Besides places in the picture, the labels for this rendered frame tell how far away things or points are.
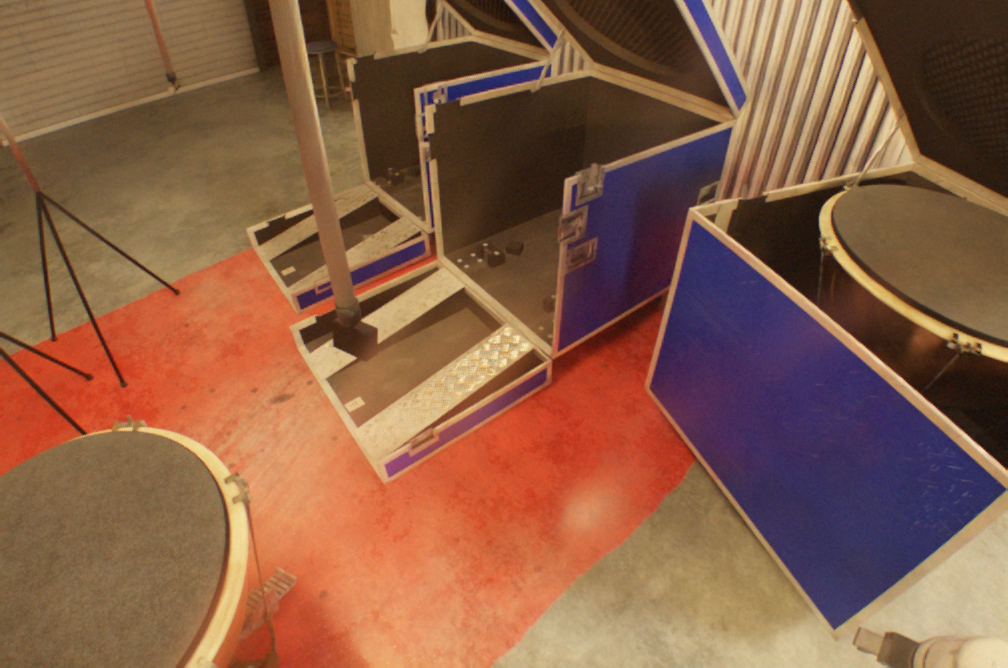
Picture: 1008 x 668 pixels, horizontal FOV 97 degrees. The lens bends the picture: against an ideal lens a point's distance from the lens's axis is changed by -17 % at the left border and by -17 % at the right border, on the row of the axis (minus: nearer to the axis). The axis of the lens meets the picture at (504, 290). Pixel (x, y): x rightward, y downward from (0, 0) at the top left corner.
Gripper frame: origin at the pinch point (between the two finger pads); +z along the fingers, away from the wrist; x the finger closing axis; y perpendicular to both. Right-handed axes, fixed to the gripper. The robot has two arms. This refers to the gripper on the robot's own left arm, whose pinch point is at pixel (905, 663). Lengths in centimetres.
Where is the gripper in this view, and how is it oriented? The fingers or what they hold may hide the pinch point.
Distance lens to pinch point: 115.0
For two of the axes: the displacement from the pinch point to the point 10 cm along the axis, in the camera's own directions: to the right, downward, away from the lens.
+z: 3.2, 5.5, 7.7
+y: 5.1, -7.9, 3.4
